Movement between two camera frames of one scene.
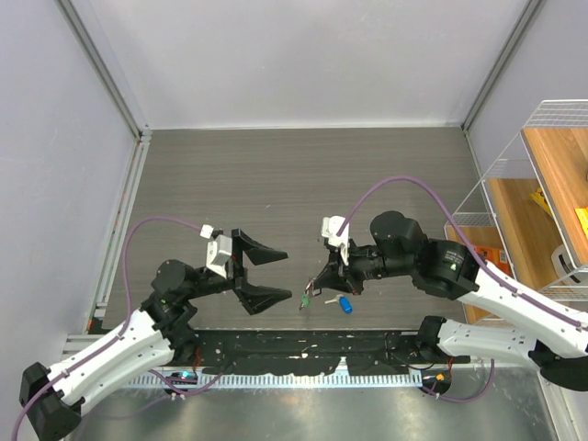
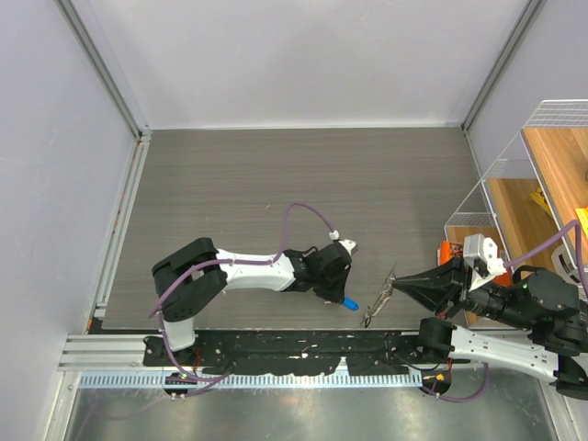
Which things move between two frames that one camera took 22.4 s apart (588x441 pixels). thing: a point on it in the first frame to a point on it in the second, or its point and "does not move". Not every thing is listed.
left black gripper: x=254 y=297 to x=338 y=293
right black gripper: x=335 y=275 to x=441 y=289
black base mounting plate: x=310 y=351 does not move
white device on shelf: x=564 y=266 does not move
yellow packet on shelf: x=540 y=198 does not move
